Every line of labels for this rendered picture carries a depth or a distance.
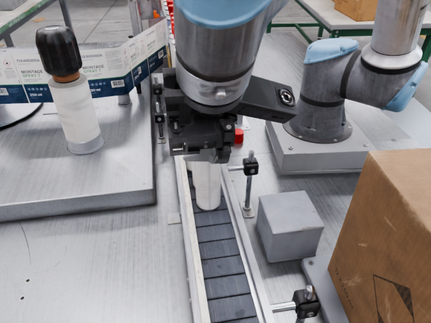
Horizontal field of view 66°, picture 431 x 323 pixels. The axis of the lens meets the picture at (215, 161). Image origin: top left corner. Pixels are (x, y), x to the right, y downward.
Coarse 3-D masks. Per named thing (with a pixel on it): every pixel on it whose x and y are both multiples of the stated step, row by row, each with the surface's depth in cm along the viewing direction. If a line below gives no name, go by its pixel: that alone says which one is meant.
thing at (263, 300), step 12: (228, 180) 64; (228, 192) 61; (240, 216) 56; (240, 228) 54; (252, 252) 51; (252, 264) 49; (252, 276) 48; (264, 288) 46; (264, 300) 44; (264, 312) 43
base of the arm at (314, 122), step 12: (300, 96) 87; (300, 108) 87; (312, 108) 84; (324, 108) 83; (336, 108) 83; (300, 120) 87; (312, 120) 86; (324, 120) 84; (336, 120) 85; (300, 132) 88; (312, 132) 86; (324, 132) 85; (336, 132) 86
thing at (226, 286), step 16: (192, 192) 73; (192, 208) 69; (224, 208) 69; (208, 224) 66; (224, 224) 66; (208, 240) 62; (224, 240) 62; (208, 256) 60; (224, 256) 60; (240, 256) 60; (208, 272) 57; (224, 272) 57; (240, 272) 57; (208, 288) 55; (224, 288) 55; (240, 288) 55; (208, 304) 52; (224, 304) 52; (240, 304) 52; (224, 320) 50; (240, 320) 50; (256, 320) 50
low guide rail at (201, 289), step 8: (184, 168) 74; (184, 176) 72; (184, 184) 70; (184, 192) 68; (192, 216) 63; (192, 224) 61; (192, 232) 60; (192, 240) 58; (192, 248) 57; (192, 256) 56; (200, 264) 54; (200, 272) 53; (200, 280) 52; (200, 288) 51; (200, 296) 50; (200, 304) 49; (200, 312) 48; (208, 312) 48; (208, 320) 47
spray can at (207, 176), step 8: (200, 168) 62; (208, 168) 61; (216, 168) 62; (200, 176) 63; (208, 176) 62; (216, 176) 63; (200, 184) 64; (208, 184) 64; (216, 184) 64; (200, 192) 66; (208, 192) 65; (216, 192) 66; (200, 200) 67; (208, 200) 66; (216, 200) 67; (200, 208) 69; (208, 208) 68; (216, 208) 69
